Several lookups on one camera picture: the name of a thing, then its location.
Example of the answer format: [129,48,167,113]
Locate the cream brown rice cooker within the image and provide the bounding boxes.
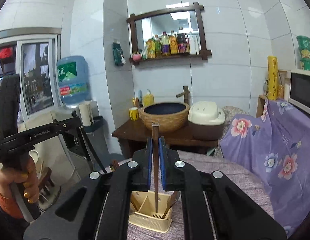
[188,101,226,141]

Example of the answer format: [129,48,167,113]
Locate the yellow soap bottle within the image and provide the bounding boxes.
[143,89,154,107]

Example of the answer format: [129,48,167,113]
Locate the wooden framed mirror shelf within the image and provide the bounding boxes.
[127,2,212,66]

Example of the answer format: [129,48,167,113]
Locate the blue water jug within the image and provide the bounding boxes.
[57,56,90,106]

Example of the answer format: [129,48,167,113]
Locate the yellow paper roll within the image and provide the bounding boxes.
[267,56,278,100]

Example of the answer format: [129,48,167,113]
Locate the cream plastic utensil holder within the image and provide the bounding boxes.
[129,191,172,233]

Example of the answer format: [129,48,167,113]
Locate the green hanging packet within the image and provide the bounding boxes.
[112,42,126,67]

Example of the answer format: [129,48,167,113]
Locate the window with white frame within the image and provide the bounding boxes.
[16,34,61,121]

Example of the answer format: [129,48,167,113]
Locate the yellow mug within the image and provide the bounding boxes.
[129,107,139,121]

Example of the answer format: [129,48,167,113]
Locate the white microwave oven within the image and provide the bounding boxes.
[289,69,310,115]

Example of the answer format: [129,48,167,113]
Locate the small silver metal spoon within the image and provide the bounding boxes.
[162,191,180,219]

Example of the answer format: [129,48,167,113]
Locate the brown wooden chopstick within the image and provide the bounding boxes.
[152,122,159,213]
[109,159,120,172]

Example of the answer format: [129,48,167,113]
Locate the woven basin sink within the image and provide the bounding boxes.
[139,102,190,133]

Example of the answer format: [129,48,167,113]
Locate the left hand yellow nails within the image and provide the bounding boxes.
[0,157,39,219]

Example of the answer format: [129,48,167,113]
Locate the water dispenser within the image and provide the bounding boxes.
[53,101,108,169]

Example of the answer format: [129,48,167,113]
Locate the wooden stool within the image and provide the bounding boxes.
[39,167,54,196]

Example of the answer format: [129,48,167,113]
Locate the purple floral cloth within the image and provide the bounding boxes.
[220,100,310,237]

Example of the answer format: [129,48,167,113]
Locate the bronze faucet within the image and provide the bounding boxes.
[176,86,190,104]

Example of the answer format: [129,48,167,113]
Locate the striped purple tablecloth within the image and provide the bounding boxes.
[119,149,275,240]

